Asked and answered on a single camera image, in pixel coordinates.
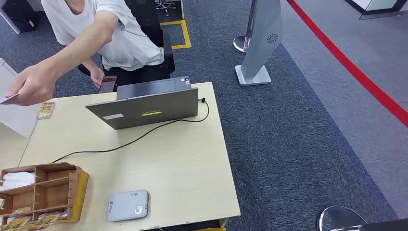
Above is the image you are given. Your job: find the white desk panel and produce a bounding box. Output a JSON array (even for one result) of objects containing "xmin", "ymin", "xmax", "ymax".
[{"xmin": 0, "ymin": 7, "xmax": 21, "ymax": 35}]

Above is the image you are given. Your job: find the person's right hand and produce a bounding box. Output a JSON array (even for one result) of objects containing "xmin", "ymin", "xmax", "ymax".
[{"xmin": 90, "ymin": 66, "xmax": 106, "ymax": 89}]

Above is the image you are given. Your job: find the chrome stanchion post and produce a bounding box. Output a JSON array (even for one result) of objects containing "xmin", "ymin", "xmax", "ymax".
[{"xmin": 233, "ymin": 0, "xmax": 257, "ymax": 55}]

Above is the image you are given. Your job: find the black laptop cable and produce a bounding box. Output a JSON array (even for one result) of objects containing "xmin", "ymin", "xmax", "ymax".
[{"xmin": 51, "ymin": 97, "xmax": 210, "ymax": 164}]

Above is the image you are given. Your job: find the office chair wheel base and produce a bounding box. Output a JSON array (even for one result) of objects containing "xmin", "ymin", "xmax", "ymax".
[{"xmin": 155, "ymin": 0, "xmax": 178, "ymax": 16}]

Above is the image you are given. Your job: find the person's left hand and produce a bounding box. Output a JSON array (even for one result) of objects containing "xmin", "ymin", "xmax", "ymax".
[{"xmin": 3, "ymin": 62, "xmax": 59, "ymax": 107}]

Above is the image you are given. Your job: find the white partition panel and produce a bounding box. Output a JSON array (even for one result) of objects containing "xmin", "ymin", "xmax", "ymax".
[{"xmin": 0, "ymin": 58, "xmax": 40, "ymax": 138}]

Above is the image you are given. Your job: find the glass display case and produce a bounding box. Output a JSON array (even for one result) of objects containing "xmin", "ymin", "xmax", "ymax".
[{"xmin": 344, "ymin": 0, "xmax": 408, "ymax": 20}]

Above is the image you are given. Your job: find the person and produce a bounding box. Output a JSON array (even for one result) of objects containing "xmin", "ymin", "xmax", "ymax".
[{"xmin": 2, "ymin": 0, "xmax": 176, "ymax": 107}]

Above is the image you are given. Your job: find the chrome stanchion base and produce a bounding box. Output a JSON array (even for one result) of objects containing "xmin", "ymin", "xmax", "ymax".
[{"xmin": 317, "ymin": 205, "xmax": 367, "ymax": 231}]

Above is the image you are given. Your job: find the dark smartphone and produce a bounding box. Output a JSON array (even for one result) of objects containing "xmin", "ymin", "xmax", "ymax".
[{"xmin": 98, "ymin": 75, "xmax": 117, "ymax": 94}]

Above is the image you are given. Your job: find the black box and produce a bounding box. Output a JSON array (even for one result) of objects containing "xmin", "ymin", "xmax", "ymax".
[{"xmin": 1, "ymin": 0, "xmax": 40, "ymax": 33}]

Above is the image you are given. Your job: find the white cabinet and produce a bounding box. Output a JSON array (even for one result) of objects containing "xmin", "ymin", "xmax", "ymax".
[{"xmin": 27, "ymin": 0, "xmax": 45, "ymax": 12}]

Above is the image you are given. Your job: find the grey laptop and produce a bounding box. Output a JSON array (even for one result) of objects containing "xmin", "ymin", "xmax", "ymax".
[{"xmin": 85, "ymin": 76, "xmax": 199, "ymax": 131}]

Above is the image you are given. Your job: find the red floor tape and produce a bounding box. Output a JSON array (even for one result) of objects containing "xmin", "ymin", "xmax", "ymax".
[{"xmin": 286, "ymin": 0, "xmax": 408, "ymax": 128}]

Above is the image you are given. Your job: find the yellow floor tape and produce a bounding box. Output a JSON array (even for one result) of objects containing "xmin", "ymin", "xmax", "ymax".
[{"xmin": 159, "ymin": 19, "xmax": 192, "ymax": 51}]

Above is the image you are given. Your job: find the wooden card organizer box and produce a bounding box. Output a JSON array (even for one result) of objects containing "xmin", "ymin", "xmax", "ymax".
[{"xmin": 0, "ymin": 162, "xmax": 89, "ymax": 227}]

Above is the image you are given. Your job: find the white ID card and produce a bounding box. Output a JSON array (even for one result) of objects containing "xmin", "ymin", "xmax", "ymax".
[{"xmin": 0, "ymin": 93, "xmax": 19, "ymax": 105}]

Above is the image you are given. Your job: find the grey card reader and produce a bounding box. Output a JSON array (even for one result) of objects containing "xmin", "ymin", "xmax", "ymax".
[{"xmin": 107, "ymin": 190, "xmax": 150, "ymax": 222}]

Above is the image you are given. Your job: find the black office chair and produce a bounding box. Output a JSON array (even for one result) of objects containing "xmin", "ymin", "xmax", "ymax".
[{"xmin": 77, "ymin": 0, "xmax": 176, "ymax": 80}]

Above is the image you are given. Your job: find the white card stack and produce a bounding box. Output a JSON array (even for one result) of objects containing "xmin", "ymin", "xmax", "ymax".
[{"xmin": 0, "ymin": 172, "xmax": 36, "ymax": 191}]

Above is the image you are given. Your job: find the grey kiosk stand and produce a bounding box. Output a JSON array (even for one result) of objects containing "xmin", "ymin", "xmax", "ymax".
[{"xmin": 235, "ymin": 0, "xmax": 284, "ymax": 87}]

